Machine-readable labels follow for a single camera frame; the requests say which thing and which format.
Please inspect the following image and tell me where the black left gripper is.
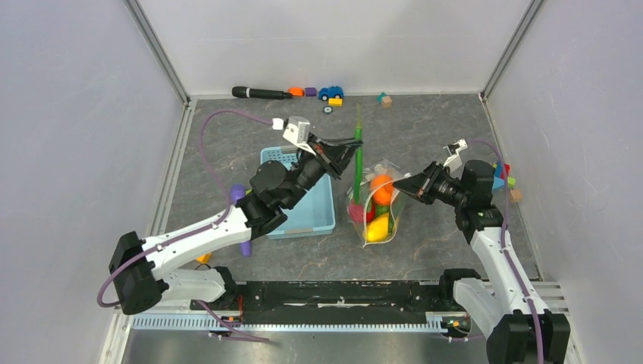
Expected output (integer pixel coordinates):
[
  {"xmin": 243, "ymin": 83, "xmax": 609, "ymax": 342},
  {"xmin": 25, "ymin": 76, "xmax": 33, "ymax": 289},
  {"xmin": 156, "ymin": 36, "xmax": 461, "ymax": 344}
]
[{"xmin": 282, "ymin": 133, "xmax": 363, "ymax": 210}]

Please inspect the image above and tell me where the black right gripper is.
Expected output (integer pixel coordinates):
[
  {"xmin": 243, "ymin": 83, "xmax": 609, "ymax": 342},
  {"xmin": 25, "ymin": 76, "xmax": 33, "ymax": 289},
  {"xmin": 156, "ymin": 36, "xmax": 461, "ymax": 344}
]
[{"xmin": 392, "ymin": 161, "xmax": 468, "ymax": 208}]

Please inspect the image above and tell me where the black mounting base plate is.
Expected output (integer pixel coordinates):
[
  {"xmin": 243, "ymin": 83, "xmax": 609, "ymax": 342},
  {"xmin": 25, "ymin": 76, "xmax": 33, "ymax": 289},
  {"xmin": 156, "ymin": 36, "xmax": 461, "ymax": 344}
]
[{"xmin": 208, "ymin": 281, "xmax": 464, "ymax": 325}]

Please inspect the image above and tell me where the light blue plastic basket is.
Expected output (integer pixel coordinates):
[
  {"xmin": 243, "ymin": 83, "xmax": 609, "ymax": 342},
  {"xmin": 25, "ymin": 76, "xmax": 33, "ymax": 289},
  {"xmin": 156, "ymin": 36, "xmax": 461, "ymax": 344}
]
[{"xmin": 260, "ymin": 146, "xmax": 336, "ymax": 240}]

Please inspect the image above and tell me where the multicolour toy brick stack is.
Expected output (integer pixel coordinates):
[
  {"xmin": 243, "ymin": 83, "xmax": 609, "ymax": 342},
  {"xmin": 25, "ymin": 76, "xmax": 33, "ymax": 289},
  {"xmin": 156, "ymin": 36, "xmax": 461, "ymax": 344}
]
[{"xmin": 491, "ymin": 163, "xmax": 516, "ymax": 192}]

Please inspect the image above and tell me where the orange toy fruit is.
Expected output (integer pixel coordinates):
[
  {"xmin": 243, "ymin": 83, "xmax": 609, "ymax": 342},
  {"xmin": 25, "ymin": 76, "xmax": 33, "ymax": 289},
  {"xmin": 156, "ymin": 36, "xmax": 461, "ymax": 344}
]
[{"xmin": 369, "ymin": 174, "xmax": 394, "ymax": 206}]

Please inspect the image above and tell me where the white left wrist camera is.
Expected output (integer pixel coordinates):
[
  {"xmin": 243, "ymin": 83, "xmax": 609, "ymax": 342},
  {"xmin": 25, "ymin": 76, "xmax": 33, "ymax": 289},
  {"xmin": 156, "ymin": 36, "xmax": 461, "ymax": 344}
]
[{"xmin": 271, "ymin": 116, "xmax": 316, "ymax": 155}]

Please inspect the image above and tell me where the red toy apple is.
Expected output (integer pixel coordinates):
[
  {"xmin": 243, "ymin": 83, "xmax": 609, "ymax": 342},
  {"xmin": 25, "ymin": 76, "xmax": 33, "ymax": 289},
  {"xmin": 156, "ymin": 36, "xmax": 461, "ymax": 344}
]
[{"xmin": 347, "ymin": 201, "xmax": 376, "ymax": 224}]

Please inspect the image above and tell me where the purple plastic cylinder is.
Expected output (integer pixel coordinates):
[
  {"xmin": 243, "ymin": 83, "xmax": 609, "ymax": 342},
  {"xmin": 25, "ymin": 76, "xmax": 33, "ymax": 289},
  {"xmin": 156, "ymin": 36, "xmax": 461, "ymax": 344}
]
[{"xmin": 230, "ymin": 184, "xmax": 252, "ymax": 258}]

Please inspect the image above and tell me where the blue toy car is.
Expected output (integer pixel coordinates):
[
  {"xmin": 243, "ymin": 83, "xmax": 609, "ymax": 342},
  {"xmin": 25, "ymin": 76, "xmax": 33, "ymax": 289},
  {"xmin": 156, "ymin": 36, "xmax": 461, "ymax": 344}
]
[{"xmin": 318, "ymin": 86, "xmax": 344, "ymax": 101}]

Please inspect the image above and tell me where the orange yellow wedge block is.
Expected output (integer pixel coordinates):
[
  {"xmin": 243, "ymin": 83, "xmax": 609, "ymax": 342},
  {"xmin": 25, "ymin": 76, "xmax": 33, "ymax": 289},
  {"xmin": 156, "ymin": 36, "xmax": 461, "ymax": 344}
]
[{"xmin": 196, "ymin": 253, "xmax": 212, "ymax": 264}]

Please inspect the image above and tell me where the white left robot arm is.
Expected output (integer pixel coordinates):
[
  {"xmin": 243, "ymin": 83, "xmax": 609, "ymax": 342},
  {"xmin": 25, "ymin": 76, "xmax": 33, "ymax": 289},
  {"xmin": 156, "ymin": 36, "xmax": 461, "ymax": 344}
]
[{"xmin": 97, "ymin": 134, "xmax": 363, "ymax": 315}]

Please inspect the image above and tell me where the clear dotted zip top bag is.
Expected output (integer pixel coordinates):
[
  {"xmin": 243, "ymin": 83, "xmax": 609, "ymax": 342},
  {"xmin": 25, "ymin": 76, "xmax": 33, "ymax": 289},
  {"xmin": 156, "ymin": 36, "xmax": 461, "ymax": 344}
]
[{"xmin": 346, "ymin": 159, "xmax": 407, "ymax": 248}]

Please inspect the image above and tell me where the yellow toy lemon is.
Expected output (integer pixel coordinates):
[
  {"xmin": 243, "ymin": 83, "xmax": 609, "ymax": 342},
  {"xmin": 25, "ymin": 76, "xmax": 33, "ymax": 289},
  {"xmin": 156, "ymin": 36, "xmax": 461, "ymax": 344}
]
[{"xmin": 365, "ymin": 213, "xmax": 390, "ymax": 243}]

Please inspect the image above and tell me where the green toy bean pod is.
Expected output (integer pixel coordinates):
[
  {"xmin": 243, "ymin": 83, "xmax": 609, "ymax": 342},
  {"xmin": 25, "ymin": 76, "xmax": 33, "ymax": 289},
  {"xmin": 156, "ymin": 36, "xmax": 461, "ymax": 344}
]
[{"xmin": 353, "ymin": 104, "xmax": 363, "ymax": 205}]

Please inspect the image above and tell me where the orange toy block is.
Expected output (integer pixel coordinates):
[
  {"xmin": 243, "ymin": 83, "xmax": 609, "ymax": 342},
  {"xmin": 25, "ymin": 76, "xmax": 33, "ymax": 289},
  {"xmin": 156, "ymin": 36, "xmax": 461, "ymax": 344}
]
[{"xmin": 287, "ymin": 87, "xmax": 306, "ymax": 97}]

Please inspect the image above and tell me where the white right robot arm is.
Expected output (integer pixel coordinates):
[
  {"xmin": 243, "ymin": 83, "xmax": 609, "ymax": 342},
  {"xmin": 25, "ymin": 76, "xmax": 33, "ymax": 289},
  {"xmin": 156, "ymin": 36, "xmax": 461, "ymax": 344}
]
[{"xmin": 393, "ymin": 160, "xmax": 571, "ymax": 363}]

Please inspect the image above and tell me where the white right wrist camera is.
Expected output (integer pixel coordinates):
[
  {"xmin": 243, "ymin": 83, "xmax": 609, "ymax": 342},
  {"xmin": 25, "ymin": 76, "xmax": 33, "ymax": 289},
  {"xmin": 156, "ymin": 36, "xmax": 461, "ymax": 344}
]
[{"xmin": 444, "ymin": 139, "xmax": 468, "ymax": 174}]

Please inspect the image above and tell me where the teal and wood cube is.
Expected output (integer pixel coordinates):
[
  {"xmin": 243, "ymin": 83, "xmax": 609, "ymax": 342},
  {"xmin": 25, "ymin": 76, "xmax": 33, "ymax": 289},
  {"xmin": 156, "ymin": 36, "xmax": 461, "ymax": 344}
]
[{"xmin": 378, "ymin": 93, "xmax": 393, "ymax": 108}]

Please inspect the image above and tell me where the black microphone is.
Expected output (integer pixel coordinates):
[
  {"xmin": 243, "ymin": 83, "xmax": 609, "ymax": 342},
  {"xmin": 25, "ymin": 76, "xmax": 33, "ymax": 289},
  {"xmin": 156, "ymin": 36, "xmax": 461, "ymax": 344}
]
[{"xmin": 231, "ymin": 86, "xmax": 293, "ymax": 100}]

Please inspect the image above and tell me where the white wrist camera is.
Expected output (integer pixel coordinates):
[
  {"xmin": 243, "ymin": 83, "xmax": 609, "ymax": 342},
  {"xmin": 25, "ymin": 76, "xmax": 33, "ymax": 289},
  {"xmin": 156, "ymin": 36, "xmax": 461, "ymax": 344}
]
[
  {"xmin": 444, "ymin": 139, "xmax": 468, "ymax": 174},
  {"xmin": 271, "ymin": 116, "xmax": 316, "ymax": 155}
]

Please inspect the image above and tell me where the small wooden cube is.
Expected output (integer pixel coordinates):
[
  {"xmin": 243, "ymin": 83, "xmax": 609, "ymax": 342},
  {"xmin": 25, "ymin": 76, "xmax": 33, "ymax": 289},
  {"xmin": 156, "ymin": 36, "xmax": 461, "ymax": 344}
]
[{"xmin": 509, "ymin": 189, "xmax": 523, "ymax": 203}]

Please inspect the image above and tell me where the green toy cucumber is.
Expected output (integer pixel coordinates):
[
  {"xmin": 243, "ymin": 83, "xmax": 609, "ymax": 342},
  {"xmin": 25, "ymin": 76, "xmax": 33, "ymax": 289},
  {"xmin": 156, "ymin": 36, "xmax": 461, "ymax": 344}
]
[{"xmin": 374, "ymin": 206, "xmax": 396, "ymax": 235}]

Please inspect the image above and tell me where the slotted cable duct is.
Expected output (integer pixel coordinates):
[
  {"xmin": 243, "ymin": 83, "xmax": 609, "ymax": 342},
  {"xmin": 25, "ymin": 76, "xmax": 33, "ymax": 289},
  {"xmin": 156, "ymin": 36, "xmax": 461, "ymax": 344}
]
[{"xmin": 131, "ymin": 313, "xmax": 448, "ymax": 334}]

